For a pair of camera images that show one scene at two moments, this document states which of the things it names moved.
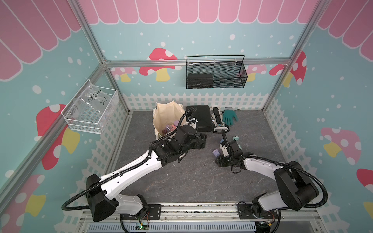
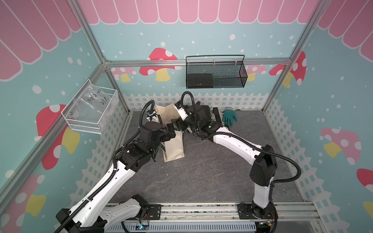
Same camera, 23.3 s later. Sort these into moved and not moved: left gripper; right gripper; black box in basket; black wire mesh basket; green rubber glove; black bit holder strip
Moved: right gripper; left gripper
Not moved: black box in basket; black bit holder strip; green rubber glove; black wire mesh basket
